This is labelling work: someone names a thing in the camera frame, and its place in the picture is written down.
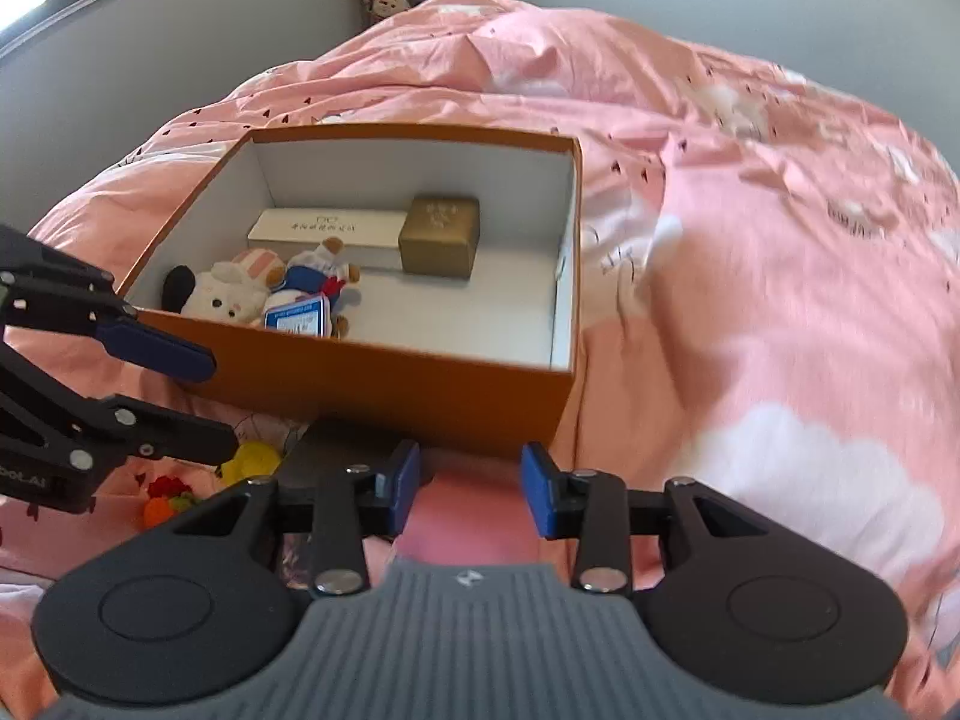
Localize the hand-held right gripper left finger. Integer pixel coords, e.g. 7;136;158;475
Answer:
169;441;422;599

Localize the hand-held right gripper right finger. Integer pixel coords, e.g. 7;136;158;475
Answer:
521;442;777;595

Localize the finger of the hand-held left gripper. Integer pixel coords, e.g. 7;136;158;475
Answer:
0;337;239;466
0;223;218;385

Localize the pink case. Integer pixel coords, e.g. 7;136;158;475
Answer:
390;457;556;567

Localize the yellow round toy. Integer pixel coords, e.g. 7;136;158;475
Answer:
216;441;284;486

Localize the orange crocheted toy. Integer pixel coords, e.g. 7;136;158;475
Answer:
142;474;203;530

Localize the dark case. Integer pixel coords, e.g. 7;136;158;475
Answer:
274;420;432;590

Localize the white plush toy black ear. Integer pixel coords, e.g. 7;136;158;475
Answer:
163;249;290;327

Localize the orange cardboard box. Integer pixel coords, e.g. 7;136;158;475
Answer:
116;124;584;458

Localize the blue card tag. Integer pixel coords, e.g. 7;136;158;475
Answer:
262;295;332;337

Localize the white glasses case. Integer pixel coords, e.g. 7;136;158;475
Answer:
247;204;410;271

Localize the gold box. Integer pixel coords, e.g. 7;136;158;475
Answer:
397;195;481;282

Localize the pink printed blanket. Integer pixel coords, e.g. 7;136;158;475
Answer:
0;0;960;720

